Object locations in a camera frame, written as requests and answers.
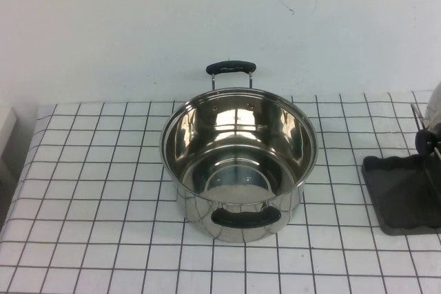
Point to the steel pot lid black knob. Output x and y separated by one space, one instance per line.
435 111

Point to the white black-grid tablecloth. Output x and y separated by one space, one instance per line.
86 204

